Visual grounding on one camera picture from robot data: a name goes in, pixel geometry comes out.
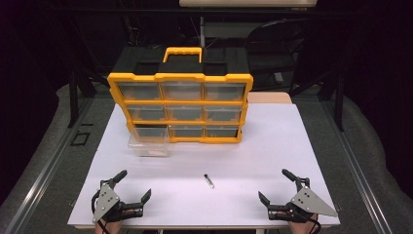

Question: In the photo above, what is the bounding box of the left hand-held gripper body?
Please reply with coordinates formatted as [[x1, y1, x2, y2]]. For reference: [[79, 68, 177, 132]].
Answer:
[[91, 179, 145, 224]]

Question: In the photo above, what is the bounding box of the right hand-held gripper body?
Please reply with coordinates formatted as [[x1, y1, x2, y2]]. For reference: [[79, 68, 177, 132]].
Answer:
[[267, 176, 339, 224]]

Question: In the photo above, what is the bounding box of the clear plastic drawer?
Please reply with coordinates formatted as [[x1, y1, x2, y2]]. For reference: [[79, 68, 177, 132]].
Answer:
[[128, 125, 171, 158]]

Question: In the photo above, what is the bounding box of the yellow black drawer organizer cabinet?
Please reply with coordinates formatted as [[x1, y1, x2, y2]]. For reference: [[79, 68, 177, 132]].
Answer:
[[106, 46, 254, 145]]

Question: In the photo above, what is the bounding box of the person's right hand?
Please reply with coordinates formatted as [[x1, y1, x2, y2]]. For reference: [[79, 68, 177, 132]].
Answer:
[[286, 213, 319, 234]]

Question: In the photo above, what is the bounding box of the person's left hand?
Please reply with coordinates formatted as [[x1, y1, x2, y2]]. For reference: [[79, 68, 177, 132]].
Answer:
[[94, 217, 124, 234]]

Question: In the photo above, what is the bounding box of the wooden table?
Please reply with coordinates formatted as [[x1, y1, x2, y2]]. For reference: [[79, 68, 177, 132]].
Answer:
[[246, 91, 293, 105]]

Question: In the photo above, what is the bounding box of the black metal stand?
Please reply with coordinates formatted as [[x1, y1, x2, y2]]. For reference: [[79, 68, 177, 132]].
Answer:
[[288, 69, 346, 133], [66, 22, 98, 129]]

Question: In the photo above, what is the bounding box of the black chair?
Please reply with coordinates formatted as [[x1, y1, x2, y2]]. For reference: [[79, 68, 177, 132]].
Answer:
[[244, 18, 308, 93]]

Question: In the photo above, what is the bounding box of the grey metal pole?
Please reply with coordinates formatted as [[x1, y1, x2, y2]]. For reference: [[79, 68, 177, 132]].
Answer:
[[199, 15, 207, 49]]

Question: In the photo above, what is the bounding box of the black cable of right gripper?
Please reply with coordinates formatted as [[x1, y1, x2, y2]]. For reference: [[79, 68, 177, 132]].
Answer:
[[300, 214, 323, 234]]

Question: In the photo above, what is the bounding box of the metal floor rail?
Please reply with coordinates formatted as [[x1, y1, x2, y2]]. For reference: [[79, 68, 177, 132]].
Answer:
[[4, 97, 95, 234], [319, 97, 394, 234]]

